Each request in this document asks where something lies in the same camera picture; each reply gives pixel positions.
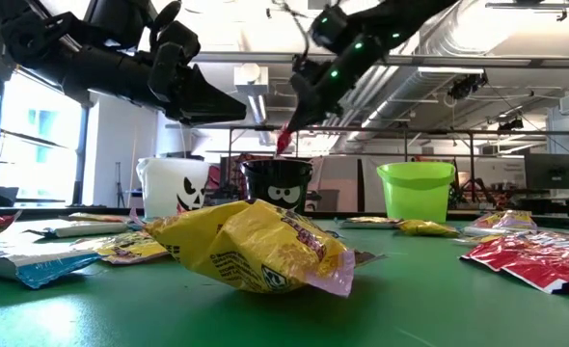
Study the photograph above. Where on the lime green plastic bucket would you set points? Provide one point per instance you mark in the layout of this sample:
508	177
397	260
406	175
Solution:
417	190

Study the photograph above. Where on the black metal rack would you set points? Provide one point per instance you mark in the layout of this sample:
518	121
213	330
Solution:
471	164

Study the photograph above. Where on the black tripod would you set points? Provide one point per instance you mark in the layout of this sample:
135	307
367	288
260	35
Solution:
119	185

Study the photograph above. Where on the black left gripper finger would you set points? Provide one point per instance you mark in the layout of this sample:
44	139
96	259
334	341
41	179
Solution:
212	98
207	121

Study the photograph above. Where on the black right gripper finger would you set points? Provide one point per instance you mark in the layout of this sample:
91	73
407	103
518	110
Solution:
306	115

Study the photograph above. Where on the white cabinet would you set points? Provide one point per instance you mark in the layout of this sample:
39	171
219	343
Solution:
342	183

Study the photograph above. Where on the black monster face bucket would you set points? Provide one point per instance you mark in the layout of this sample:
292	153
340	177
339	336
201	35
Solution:
278	185

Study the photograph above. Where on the white jack-o-lantern bucket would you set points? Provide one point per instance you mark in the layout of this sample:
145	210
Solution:
169	188

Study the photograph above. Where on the black computer monitor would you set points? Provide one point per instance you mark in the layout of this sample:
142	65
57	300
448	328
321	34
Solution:
552	171

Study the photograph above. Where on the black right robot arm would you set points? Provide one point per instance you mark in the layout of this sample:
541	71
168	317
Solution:
395	19

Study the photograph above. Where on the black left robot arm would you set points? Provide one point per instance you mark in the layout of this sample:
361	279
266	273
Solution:
96	67

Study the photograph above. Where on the black ceiling spotlight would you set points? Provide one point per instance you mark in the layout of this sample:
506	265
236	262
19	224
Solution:
465	87

